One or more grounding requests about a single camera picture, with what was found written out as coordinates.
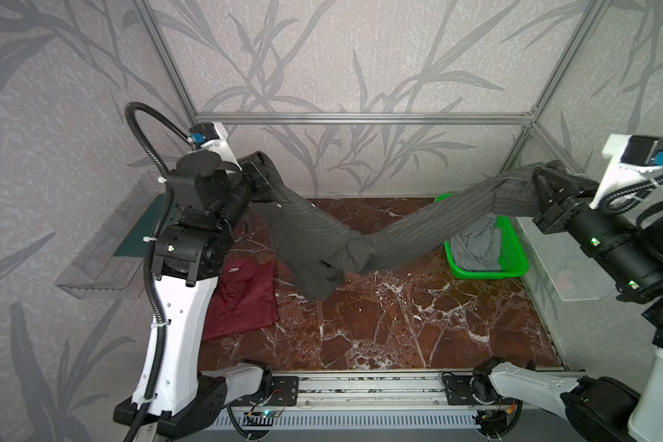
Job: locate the green plastic basket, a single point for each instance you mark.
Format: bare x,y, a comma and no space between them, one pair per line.
513,260

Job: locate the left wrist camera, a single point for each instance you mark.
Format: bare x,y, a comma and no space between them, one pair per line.
213,137

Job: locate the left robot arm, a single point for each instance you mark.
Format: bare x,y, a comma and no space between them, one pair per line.
184,259

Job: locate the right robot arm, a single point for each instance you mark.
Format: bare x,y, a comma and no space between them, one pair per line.
602,409

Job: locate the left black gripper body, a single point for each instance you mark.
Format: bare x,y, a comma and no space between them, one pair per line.
252,180

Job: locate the clear plastic wall bin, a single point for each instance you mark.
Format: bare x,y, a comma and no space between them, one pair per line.
109,267

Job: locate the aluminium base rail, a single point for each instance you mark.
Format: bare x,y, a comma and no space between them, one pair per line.
356,390

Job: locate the white wire wall basket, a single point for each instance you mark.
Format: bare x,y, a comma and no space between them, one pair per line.
574,276

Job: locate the light grey shirt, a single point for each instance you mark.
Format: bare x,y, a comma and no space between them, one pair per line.
478,247

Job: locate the maroon folded shirt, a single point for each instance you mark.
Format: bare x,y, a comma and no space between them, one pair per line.
244,300

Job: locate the aluminium cage frame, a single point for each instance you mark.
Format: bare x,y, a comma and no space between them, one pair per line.
364,118

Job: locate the dark grey striped shirt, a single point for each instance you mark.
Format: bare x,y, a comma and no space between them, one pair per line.
319,250

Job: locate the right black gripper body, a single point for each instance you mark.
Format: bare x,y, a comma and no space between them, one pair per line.
556,199

